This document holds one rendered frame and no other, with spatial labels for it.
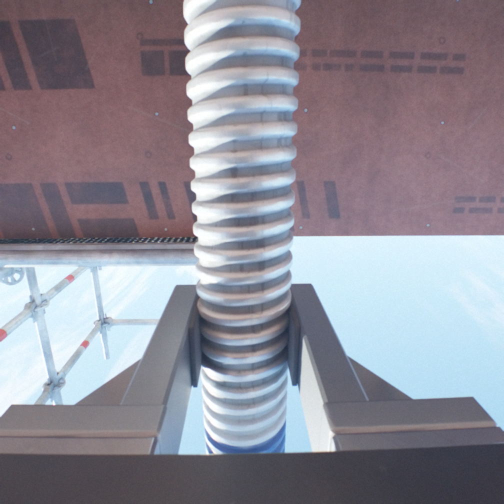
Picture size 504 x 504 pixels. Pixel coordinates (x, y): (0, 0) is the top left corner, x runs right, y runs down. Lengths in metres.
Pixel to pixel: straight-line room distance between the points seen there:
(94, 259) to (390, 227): 0.87
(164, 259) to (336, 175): 0.55
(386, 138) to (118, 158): 0.77
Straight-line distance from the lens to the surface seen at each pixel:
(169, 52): 1.08
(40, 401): 2.25
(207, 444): 0.18
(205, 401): 0.17
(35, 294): 2.10
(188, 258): 0.97
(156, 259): 0.98
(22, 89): 1.21
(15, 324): 1.96
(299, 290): 0.16
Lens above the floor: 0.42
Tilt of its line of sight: 17 degrees up
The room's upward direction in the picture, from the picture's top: 180 degrees clockwise
